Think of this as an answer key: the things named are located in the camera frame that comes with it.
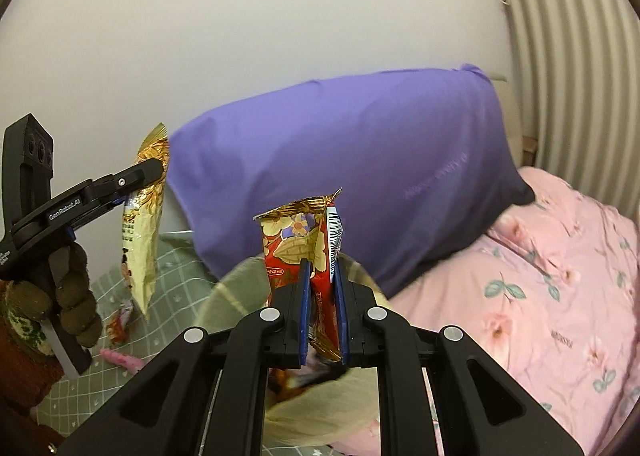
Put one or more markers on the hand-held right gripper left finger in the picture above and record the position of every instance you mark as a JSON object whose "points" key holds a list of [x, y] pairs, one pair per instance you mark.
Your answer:
{"points": [[304, 316]]}

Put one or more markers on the gold snack packet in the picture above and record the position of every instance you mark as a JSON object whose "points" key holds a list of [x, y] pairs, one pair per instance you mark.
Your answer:
{"points": [[142, 246]]}

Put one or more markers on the person's left forearm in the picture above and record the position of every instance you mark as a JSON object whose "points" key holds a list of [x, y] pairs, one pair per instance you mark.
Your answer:
{"points": [[20, 371]]}

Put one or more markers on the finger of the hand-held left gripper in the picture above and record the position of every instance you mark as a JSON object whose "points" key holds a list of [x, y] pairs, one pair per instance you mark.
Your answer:
{"points": [[135, 176]]}

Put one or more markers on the pink sausage strip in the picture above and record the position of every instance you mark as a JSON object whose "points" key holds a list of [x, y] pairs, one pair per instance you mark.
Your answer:
{"points": [[122, 360]]}

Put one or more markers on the purple pillow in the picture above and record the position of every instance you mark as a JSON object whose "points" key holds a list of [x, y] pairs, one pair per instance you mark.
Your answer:
{"points": [[350, 161]]}

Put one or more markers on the white ribbed curtain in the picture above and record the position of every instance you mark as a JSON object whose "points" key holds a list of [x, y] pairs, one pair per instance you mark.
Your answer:
{"points": [[575, 61]]}

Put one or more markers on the yellow-green plastic bag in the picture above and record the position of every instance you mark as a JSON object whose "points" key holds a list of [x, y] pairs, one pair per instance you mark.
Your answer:
{"points": [[310, 416]]}

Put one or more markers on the red snack packet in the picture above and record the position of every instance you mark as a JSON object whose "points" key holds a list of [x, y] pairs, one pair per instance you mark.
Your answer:
{"points": [[290, 241]]}

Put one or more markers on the red noodle packet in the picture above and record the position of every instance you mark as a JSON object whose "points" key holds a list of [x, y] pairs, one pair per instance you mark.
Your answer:
{"points": [[122, 323]]}

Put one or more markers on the wooden bed frame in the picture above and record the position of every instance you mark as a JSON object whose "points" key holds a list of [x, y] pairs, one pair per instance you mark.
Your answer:
{"points": [[529, 151]]}

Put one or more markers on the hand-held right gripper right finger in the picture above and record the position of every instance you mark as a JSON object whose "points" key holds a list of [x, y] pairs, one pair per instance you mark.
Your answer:
{"points": [[340, 311]]}

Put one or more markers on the green checked cloth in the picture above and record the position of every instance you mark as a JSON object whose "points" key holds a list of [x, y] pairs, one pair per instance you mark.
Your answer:
{"points": [[100, 401]]}

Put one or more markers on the pink floral bedsheet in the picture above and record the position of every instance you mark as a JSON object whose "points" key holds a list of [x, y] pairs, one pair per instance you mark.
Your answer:
{"points": [[550, 311]]}

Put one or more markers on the person's left hand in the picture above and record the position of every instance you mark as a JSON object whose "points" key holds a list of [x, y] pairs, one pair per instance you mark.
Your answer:
{"points": [[75, 306]]}

